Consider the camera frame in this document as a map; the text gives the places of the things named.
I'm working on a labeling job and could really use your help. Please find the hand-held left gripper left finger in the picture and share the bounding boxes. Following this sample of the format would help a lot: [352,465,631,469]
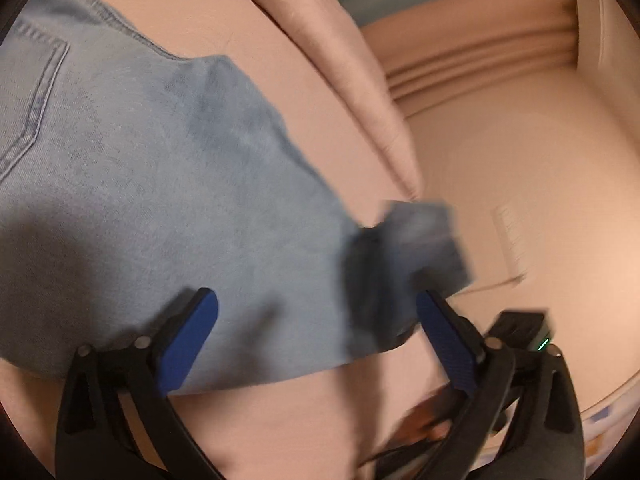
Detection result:
[54,287,222,480]

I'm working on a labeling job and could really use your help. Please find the white printed cloth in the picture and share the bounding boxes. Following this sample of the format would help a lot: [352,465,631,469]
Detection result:
[582,385,632,480]

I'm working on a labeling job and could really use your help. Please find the pink folded quilt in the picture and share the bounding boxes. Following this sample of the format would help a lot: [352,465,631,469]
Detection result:
[205,0,423,201]

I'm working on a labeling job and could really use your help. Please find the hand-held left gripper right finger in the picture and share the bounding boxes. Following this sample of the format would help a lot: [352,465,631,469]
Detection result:
[416,289,587,480]

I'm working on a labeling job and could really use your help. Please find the pink bed sheet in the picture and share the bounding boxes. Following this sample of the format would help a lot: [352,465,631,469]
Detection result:
[0,0,451,480]

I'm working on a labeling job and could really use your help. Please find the light blue denim pants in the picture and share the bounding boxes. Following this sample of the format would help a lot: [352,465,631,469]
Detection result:
[0,0,477,397]

